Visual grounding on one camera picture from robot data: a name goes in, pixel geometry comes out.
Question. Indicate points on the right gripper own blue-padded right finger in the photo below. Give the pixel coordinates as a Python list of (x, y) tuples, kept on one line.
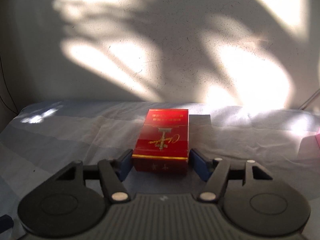
[(212, 171)]

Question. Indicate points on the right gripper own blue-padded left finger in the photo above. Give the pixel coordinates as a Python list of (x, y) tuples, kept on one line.
[(112, 173)]

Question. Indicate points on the red cigarette pack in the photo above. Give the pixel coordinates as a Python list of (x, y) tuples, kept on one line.
[(163, 143)]

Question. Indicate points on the light grey bed sheet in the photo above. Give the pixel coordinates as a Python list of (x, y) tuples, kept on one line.
[(47, 136)]

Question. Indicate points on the pink gold-lined tin box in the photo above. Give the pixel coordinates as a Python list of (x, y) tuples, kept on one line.
[(309, 147)]

